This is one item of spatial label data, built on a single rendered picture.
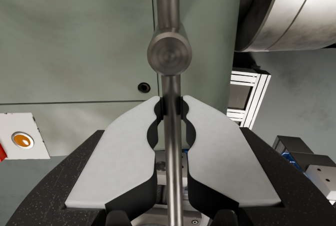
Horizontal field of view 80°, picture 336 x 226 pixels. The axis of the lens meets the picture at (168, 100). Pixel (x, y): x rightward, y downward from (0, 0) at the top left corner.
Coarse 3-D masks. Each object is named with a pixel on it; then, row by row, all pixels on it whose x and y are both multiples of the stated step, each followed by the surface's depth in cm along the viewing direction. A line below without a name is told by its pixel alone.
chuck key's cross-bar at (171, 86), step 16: (160, 0) 10; (176, 0) 10; (160, 16) 10; (176, 16) 10; (176, 80) 12; (176, 96) 12; (176, 112) 13; (176, 128) 13; (176, 144) 14; (176, 160) 14; (176, 176) 14; (176, 192) 14; (176, 208) 15; (176, 224) 15
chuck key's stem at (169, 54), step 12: (180, 24) 13; (156, 36) 9; (168, 36) 9; (180, 36) 9; (156, 48) 9; (168, 48) 9; (180, 48) 9; (156, 60) 10; (168, 60) 10; (180, 60) 10; (156, 72) 10; (168, 72) 10; (180, 72) 10
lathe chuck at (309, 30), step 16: (304, 0) 22; (320, 0) 22; (304, 16) 23; (320, 16) 23; (288, 32) 26; (304, 32) 26; (320, 32) 26; (272, 48) 31; (288, 48) 31; (304, 48) 32
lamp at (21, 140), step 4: (16, 136) 26; (20, 136) 26; (24, 136) 26; (16, 140) 27; (20, 140) 27; (24, 140) 27; (28, 140) 27; (20, 144) 27; (24, 144) 27; (28, 144) 27
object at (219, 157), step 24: (192, 120) 10; (216, 120) 10; (192, 144) 8; (216, 144) 8; (240, 144) 8; (192, 168) 7; (216, 168) 7; (240, 168) 7; (192, 192) 7; (216, 192) 6; (240, 192) 6; (264, 192) 6
